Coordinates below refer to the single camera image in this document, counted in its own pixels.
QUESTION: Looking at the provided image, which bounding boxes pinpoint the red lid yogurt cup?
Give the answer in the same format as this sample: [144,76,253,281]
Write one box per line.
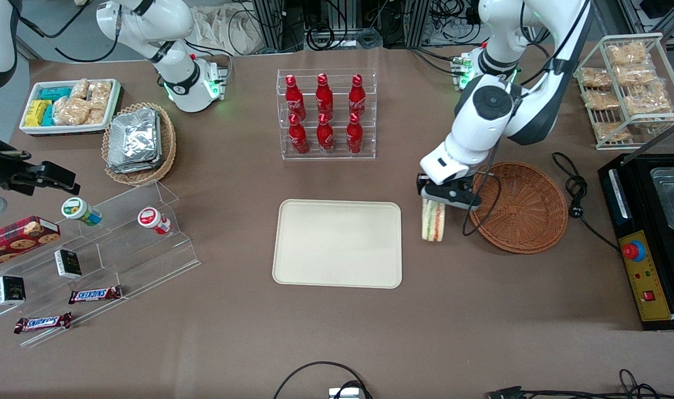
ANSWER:
[137,206,172,236]

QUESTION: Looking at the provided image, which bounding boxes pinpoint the round brown wicker basket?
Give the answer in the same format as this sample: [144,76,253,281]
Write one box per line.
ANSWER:
[468,161,569,255]

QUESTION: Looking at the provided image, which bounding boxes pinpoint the black appliance yellow panel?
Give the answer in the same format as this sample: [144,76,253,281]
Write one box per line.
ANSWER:
[599,152,674,331]

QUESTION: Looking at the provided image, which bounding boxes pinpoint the triangular sandwich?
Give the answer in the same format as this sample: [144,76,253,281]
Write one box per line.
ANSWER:
[422,198,447,242]

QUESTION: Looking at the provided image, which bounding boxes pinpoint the grey metal bar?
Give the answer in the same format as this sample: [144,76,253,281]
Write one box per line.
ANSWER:
[620,113,674,162]

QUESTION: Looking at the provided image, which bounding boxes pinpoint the clear acrylic stepped display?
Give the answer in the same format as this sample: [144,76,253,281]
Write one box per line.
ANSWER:
[0,180,201,348]

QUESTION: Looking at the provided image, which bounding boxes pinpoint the clear acrylic bottle rack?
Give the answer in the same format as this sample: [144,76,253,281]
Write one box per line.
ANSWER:
[277,68,377,161]

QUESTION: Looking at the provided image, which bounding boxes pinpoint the brown snickers bar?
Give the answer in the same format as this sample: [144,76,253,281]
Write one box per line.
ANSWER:
[14,312,73,334]
[68,285,123,305]

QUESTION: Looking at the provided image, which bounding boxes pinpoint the black power cable plug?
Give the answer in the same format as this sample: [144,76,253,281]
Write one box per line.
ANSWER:
[552,151,620,251]

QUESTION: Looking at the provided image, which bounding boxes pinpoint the silver foil pack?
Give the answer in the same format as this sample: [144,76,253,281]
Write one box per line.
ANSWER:
[108,108,160,167]
[108,158,164,175]

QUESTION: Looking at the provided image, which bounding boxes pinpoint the clear plastic container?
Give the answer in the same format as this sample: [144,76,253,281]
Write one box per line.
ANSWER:
[650,167,674,232]

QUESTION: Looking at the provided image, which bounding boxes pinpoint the red plaid cookie box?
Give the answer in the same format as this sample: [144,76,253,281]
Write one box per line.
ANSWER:
[0,216,61,272]

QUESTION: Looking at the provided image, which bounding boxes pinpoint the white rectangular snack bin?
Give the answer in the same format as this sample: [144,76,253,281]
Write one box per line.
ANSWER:
[19,78,122,137]

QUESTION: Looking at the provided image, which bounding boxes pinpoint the aluminium frame post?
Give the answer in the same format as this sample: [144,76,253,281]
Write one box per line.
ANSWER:
[405,0,430,48]
[253,0,285,54]

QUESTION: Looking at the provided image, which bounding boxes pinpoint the red cola bottle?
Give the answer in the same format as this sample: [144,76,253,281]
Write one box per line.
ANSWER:
[288,113,310,155]
[345,112,365,155]
[316,113,335,155]
[315,73,334,120]
[284,74,307,121]
[348,74,367,118]

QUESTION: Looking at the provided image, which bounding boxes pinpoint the beige rectangular tray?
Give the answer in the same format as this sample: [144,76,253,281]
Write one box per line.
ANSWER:
[272,199,403,289]

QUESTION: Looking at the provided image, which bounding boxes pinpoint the black tangled cable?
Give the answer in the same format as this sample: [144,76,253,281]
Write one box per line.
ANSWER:
[484,369,674,399]

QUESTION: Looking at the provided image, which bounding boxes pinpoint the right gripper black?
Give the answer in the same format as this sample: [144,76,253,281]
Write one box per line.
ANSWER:
[0,130,81,217]

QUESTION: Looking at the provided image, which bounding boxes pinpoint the small black white box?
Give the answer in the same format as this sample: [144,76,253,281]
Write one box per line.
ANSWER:
[54,249,83,279]
[0,275,27,306]

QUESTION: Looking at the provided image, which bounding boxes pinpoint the white plastic bag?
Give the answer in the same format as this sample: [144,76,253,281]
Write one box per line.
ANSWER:
[192,6,263,56]

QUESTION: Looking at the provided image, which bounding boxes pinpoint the light oval wicker basket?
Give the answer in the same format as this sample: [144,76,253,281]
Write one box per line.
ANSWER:
[101,103,177,186]

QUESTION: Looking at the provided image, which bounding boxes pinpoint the green lid yogurt cup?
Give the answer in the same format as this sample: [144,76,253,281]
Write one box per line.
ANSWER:
[61,197,103,227]

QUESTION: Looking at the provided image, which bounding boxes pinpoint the black looped cable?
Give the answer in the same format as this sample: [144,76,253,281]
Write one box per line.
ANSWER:
[273,361,374,399]

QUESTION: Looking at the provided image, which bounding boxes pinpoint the yellow snack packet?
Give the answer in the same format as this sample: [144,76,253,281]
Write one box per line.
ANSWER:
[24,100,52,127]

